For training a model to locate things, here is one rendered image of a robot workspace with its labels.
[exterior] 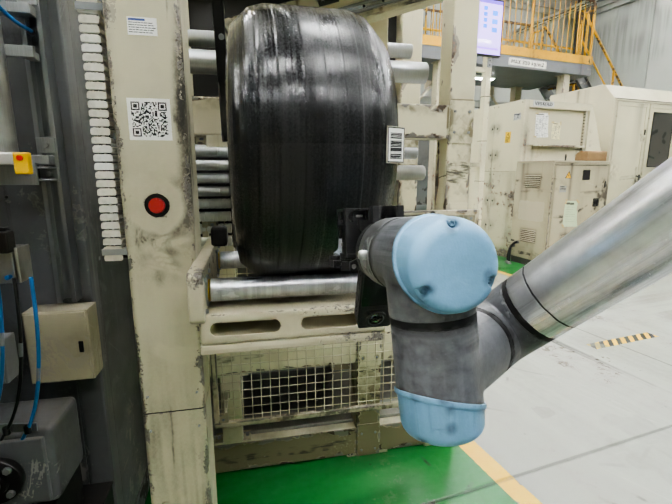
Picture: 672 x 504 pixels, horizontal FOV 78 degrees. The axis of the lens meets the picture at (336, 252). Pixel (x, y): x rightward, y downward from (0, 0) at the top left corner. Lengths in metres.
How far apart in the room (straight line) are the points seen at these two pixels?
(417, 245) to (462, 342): 0.09
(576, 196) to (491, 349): 5.20
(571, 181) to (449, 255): 5.19
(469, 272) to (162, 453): 0.87
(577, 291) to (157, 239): 0.72
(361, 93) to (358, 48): 0.08
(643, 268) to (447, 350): 0.17
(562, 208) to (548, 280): 5.01
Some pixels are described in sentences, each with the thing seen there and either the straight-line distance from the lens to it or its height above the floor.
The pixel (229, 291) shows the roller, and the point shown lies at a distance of 0.81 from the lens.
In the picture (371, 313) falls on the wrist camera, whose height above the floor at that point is 0.95.
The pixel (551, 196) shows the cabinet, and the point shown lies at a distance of 5.29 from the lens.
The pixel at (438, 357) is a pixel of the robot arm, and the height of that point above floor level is 0.98.
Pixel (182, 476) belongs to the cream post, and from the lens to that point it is 1.10.
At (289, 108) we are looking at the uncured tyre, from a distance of 0.68.
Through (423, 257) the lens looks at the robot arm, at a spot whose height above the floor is 1.06.
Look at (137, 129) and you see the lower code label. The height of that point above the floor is 1.20.
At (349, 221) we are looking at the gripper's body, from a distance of 0.51.
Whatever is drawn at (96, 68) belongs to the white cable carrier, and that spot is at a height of 1.31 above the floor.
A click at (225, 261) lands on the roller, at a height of 0.90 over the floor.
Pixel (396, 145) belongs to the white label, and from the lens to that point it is 0.72.
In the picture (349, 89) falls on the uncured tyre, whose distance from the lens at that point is 0.71.
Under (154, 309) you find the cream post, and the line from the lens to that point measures 0.92.
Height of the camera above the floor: 1.12
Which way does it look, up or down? 11 degrees down
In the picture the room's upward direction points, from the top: straight up
